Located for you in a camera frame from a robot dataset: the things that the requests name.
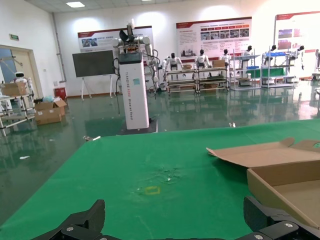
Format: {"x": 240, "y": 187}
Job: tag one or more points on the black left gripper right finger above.
{"x": 270, "y": 220}

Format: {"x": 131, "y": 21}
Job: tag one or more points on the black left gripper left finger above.
{"x": 82, "y": 222}

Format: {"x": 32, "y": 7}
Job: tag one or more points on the open brown cardboard box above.
{"x": 275, "y": 155}

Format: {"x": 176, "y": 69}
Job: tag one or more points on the green table cloth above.
{"x": 100, "y": 175}

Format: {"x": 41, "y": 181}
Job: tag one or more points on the silver table clip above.
{"x": 232, "y": 125}
{"x": 91, "y": 138}

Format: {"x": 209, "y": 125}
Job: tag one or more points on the open cardboard carton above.
{"x": 47, "y": 107}

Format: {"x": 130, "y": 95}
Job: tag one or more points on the light blue plastic bag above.
{"x": 51, "y": 99}

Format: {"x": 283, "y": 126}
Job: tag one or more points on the closed cardboard carton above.
{"x": 12, "y": 90}

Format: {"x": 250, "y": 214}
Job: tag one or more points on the low roller shelf rack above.
{"x": 212, "y": 79}
{"x": 180, "y": 80}

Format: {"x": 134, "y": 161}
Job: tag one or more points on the tall white shelf rack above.
{"x": 275, "y": 65}
{"x": 245, "y": 56}

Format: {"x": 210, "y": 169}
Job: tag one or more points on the dark display on stand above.
{"x": 92, "y": 63}

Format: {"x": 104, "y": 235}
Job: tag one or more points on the small white round-head robot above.
{"x": 19, "y": 75}

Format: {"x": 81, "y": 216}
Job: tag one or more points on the beige door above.
{"x": 27, "y": 70}

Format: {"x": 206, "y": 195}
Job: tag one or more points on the small cardboard carton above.
{"x": 218, "y": 63}
{"x": 187, "y": 67}

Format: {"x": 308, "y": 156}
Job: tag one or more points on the white black humanoid robot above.
{"x": 226, "y": 58}
{"x": 172, "y": 62}
{"x": 300, "y": 53}
{"x": 202, "y": 59}
{"x": 248, "y": 53}
{"x": 273, "y": 47}

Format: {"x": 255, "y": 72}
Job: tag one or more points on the red white poster board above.
{"x": 295, "y": 32}
{"x": 100, "y": 41}
{"x": 212, "y": 37}

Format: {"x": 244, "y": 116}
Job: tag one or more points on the green exit sign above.
{"x": 14, "y": 37}

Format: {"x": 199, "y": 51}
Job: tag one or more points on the white tube frame rack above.
{"x": 23, "y": 107}

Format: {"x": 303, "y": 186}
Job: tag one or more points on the grey wall pipe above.
{"x": 59, "y": 53}

